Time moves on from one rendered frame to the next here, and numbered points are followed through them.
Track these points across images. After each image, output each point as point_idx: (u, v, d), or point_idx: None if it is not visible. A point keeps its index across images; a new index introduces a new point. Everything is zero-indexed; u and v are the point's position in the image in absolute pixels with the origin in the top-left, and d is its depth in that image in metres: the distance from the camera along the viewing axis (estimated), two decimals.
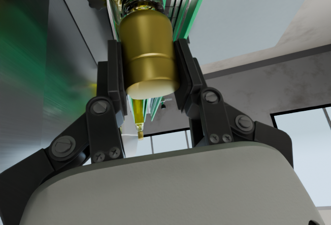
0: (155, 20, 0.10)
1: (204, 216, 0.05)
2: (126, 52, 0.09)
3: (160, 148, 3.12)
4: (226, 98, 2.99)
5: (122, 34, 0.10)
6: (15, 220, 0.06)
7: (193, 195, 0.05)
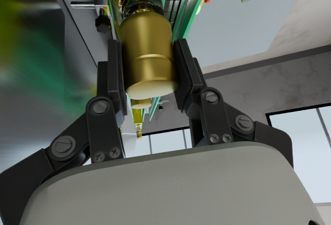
0: None
1: (204, 216, 0.05)
2: None
3: (158, 147, 3.18)
4: (223, 98, 3.05)
5: None
6: (15, 220, 0.06)
7: (193, 195, 0.05)
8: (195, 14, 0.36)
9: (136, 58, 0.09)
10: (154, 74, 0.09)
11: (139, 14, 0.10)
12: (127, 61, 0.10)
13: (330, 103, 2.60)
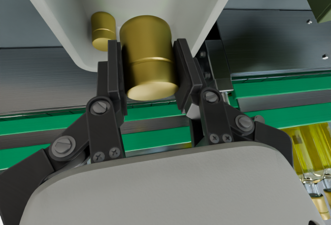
0: None
1: (204, 216, 0.05)
2: None
3: None
4: None
5: None
6: (15, 220, 0.06)
7: (193, 195, 0.05)
8: None
9: None
10: None
11: None
12: None
13: None
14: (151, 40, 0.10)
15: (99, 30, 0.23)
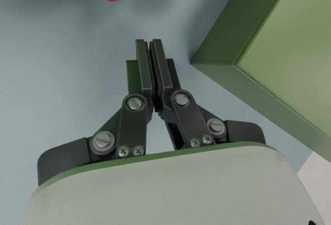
0: None
1: (204, 216, 0.05)
2: None
3: None
4: None
5: None
6: (49, 198, 0.06)
7: (193, 195, 0.05)
8: None
9: None
10: None
11: None
12: None
13: None
14: None
15: None
